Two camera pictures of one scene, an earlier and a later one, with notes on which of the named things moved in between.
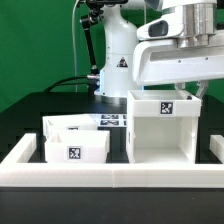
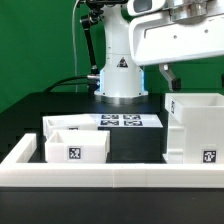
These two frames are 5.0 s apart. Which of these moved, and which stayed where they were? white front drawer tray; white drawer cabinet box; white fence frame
Moved: white drawer cabinet box
Stayed: white front drawer tray; white fence frame
